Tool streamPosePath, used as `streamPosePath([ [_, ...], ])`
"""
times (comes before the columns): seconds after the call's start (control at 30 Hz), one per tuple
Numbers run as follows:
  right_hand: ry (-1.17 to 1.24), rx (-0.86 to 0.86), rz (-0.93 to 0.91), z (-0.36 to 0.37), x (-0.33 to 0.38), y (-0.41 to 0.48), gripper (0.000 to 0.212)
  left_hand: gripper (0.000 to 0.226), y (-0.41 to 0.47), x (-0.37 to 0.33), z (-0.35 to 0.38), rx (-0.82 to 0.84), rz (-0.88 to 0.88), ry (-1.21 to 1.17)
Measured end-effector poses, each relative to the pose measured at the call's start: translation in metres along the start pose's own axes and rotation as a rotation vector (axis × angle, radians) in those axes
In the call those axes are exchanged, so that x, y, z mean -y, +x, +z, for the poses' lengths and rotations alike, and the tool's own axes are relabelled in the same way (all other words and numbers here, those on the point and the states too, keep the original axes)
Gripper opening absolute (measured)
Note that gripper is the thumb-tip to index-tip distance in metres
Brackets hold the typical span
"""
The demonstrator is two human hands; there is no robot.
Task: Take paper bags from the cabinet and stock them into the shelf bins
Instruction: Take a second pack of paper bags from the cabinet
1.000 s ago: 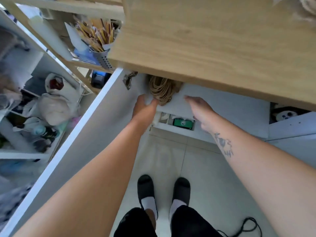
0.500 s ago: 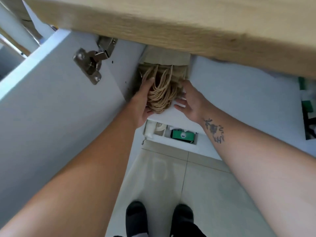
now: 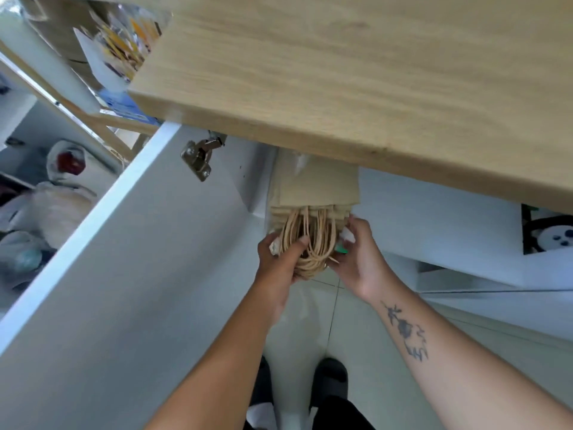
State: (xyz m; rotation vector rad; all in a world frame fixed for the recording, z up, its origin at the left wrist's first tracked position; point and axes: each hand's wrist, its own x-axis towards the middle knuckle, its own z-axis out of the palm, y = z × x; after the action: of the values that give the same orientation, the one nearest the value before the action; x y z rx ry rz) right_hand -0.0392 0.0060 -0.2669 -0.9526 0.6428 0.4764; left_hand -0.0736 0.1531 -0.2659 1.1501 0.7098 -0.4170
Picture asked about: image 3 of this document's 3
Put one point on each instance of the person's left hand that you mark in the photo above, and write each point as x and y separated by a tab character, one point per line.
275	268

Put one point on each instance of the person's right hand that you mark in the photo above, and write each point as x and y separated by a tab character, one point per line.
362	264

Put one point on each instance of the person's left thumb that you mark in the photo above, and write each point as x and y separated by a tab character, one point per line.
300	248

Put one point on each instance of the person's right thumb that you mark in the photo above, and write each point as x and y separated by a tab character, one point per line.
341	261

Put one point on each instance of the stack of brown paper bags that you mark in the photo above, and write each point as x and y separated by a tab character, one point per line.
315	192

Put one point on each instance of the person's right forearm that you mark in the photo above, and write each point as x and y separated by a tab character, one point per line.
447	362

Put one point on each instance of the person's left forearm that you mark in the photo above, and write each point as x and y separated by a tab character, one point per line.
224	371

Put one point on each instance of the small green item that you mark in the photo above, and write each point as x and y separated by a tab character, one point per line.
342	249

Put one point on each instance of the white cabinet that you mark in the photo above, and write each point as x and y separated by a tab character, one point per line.
447	228

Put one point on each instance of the black right shoe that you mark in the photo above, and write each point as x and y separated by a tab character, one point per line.
330	380

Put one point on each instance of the metal door hinge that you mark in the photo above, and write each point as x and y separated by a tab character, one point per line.
199	156

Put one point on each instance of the black trousers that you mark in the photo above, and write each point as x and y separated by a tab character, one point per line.
340	416

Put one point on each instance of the white cabinet door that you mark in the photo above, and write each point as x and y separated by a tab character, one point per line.
134	282

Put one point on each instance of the black and white appliance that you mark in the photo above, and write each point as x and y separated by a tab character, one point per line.
553	235

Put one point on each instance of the blue packet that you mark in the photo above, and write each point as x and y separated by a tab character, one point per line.
125	107

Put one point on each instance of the wooden shelf rack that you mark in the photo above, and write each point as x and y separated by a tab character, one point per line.
89	116

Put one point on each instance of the white plastic bag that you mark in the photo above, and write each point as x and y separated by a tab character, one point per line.
49	210

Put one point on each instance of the yellow snack packets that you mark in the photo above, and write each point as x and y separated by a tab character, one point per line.
123	40

